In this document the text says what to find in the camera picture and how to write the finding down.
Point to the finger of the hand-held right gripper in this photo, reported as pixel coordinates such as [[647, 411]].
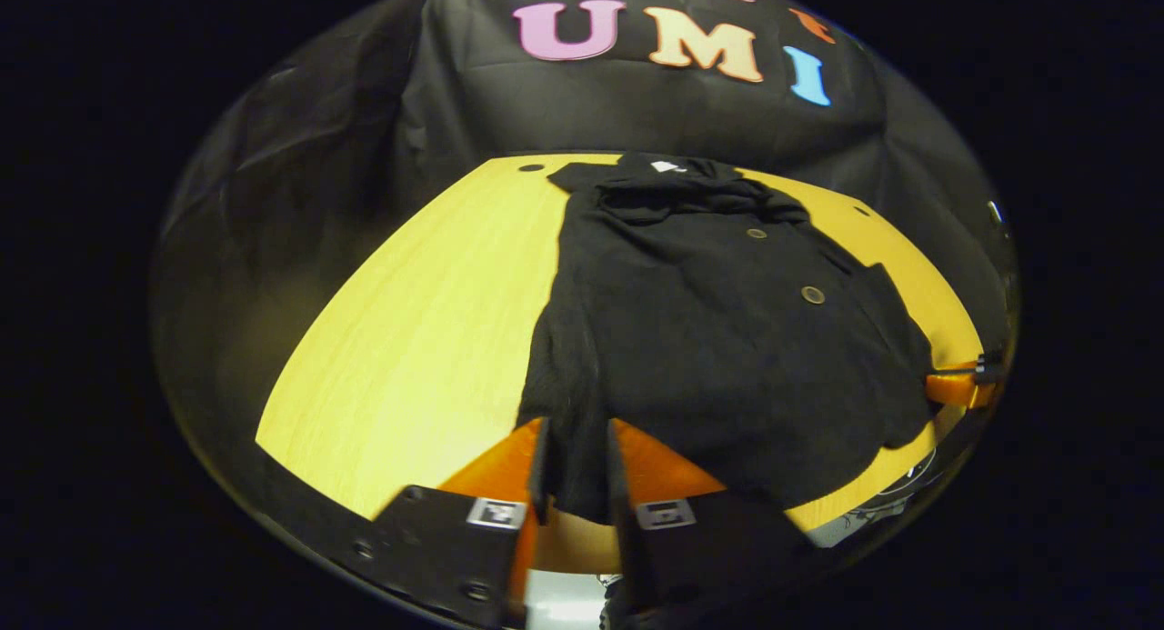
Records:
[[955, 386]]

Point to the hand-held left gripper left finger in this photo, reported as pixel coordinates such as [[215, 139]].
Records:
[[539, 475]]

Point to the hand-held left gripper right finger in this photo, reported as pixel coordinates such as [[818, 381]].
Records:
[[618, 494]]

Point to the black button shirt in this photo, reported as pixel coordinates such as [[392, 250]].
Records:
[[709, 339]]

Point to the black backdrop cloth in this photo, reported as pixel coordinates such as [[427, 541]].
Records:
[[364, 157]]

